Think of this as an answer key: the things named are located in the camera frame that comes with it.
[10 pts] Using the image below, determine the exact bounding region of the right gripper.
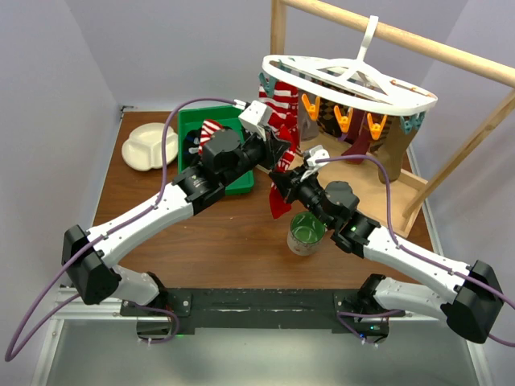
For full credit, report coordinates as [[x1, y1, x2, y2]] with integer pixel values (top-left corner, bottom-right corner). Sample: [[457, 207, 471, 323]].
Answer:
[[270, 163, 335, 229]]

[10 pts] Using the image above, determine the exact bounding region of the purple cable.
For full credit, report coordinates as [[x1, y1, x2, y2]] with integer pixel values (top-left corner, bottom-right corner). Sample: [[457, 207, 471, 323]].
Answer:
[[317, 155, 515, 347], [4, 96, 245, 362]]

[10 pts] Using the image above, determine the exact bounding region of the white round clip hanger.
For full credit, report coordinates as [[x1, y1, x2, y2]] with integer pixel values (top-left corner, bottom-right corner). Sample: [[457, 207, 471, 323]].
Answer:
[[262, 16, 438, 116]]

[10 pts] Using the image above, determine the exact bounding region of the argyle brown sock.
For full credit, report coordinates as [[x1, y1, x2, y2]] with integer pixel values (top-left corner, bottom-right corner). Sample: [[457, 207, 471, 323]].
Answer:
[[317, 98, 341, 138]]

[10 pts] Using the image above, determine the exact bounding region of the green plastic bin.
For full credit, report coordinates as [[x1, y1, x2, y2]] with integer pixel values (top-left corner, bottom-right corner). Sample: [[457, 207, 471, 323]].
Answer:
[[177, 105, 254, 195]]

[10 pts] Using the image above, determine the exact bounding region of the green enamel mug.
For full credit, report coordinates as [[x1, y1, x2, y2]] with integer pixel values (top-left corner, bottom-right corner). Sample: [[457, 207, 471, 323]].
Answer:
[[286, 211, 327, 257]]

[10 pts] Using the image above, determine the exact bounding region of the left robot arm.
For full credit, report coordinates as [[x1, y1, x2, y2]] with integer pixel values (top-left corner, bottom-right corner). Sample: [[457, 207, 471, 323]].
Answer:
[[61, 130, 290, 315]]

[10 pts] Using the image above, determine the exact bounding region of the red santa sock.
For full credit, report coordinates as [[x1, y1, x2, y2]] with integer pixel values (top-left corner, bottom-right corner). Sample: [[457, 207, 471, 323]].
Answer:
[[266, 124, 299, 220]]

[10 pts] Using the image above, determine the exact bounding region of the black sock in bin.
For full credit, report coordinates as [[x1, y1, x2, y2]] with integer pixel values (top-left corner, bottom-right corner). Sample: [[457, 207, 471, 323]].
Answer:
[[183, 129, 201, 164]]

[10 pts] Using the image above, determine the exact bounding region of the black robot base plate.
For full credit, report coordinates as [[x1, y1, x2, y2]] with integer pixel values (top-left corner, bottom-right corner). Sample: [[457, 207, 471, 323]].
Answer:
[[119, 287, 390, 337]]

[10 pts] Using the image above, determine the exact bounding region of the maroon sock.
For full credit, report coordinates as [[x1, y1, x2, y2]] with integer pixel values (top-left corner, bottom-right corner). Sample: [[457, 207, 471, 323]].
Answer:
[[342, 112, 373, 156]]

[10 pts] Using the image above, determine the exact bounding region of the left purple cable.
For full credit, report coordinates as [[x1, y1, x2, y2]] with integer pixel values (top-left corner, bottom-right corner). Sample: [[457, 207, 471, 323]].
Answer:
[[4, 96, 245, 362]]

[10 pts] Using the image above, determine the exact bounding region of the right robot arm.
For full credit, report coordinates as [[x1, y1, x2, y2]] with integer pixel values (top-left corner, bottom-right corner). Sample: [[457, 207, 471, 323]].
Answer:
[[269, 166, 505, 343]]

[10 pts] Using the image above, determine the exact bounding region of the aluminium frame rail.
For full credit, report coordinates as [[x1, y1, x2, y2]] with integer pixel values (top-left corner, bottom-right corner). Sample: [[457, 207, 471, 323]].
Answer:
[[31, 298, 171, 385]]

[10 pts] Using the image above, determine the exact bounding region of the orange clothes peg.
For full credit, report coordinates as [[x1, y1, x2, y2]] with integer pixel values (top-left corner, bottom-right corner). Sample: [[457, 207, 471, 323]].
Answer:
[[333, 105, 354, 134], [301, 93, 320, 121], [366, 113, 388, 141]]

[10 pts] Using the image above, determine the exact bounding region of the wooden rack base tray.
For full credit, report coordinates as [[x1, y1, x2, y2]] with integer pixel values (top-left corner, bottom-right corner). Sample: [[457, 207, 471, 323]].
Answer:
[[251, 128, 428, 238]]

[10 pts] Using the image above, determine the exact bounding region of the white divided plate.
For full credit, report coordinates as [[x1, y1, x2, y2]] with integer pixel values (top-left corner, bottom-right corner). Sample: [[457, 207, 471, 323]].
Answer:
[[122, 122, 164, 171]]

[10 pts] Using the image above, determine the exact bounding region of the red white patterned sock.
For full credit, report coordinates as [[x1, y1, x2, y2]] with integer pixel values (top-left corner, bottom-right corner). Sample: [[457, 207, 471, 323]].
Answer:
[[258, 80, 299, 145]]

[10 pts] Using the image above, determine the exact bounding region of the red white striped sock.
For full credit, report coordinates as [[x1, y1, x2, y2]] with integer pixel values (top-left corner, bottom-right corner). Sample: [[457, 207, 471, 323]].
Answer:
[[198, 119, 224, 154]]

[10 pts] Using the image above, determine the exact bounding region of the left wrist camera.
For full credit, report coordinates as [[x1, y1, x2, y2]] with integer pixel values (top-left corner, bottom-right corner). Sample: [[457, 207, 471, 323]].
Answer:
[[238, 101, 270, 131]]

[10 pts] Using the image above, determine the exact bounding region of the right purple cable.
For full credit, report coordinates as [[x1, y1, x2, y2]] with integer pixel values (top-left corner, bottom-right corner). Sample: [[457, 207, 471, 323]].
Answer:
[[317, 155, 515, 347]]

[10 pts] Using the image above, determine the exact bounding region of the wooden rack frame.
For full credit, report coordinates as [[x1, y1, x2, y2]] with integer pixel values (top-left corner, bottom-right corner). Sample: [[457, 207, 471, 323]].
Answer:
[[270, 1, 514, 217]]

